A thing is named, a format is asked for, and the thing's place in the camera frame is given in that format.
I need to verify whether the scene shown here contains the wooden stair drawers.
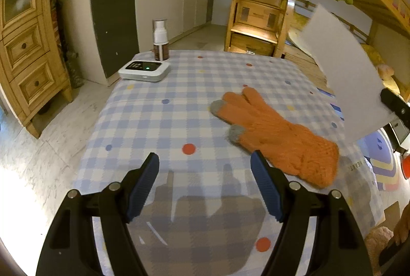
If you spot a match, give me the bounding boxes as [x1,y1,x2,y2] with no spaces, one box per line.
[224,0,298,59]

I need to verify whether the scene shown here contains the blue checkered tablecloth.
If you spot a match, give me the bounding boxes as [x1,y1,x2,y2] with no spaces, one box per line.
[72,50,385,276]

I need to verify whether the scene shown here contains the yellow bed blanket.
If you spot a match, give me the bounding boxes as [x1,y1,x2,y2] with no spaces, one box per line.
[360,44,410,100]

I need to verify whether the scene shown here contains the white paper sheet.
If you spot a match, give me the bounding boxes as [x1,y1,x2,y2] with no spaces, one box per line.
[299,4,396,145]

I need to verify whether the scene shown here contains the wooden drawer cabinet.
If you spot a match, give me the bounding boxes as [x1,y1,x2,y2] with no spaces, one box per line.
[0,0,73,139]

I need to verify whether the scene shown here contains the grey nightstand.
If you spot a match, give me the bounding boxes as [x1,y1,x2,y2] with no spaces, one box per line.
[388,122,410,151]

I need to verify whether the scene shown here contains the brown spray bottle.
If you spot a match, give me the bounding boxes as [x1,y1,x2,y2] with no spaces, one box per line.
[152,19,170,61]

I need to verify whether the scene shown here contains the colourful oval rug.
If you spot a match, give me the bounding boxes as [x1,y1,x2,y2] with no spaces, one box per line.
[355,129,410,193]

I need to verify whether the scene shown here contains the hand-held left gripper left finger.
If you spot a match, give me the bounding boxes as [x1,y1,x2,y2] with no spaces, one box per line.
[35,152,160,276]

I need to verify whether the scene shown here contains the wooden bunk bed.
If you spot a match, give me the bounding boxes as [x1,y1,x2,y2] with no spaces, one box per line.
[282,0,410,104]

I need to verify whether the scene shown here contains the dark chalkboard panel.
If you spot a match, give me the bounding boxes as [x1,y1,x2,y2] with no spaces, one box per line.
[90,0,140,79]

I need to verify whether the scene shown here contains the pink fluffy clothing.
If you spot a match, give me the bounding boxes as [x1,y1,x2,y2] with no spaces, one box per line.
[365,226,394,273]

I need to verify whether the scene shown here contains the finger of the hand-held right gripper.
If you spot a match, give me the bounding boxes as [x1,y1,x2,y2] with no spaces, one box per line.
[380,88,410,127]

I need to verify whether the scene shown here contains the white electronic device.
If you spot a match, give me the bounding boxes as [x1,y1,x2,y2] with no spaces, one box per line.
[118,60,170,83]

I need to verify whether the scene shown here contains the beige plush toy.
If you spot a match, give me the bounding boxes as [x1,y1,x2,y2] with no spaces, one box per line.
[376,64,396,81]

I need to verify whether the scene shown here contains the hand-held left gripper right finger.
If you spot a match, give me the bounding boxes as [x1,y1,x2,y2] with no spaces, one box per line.
[250,150,374,276]

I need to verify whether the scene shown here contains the orange knitted glove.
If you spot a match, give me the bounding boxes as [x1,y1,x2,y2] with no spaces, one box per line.
[210,87,340,189]

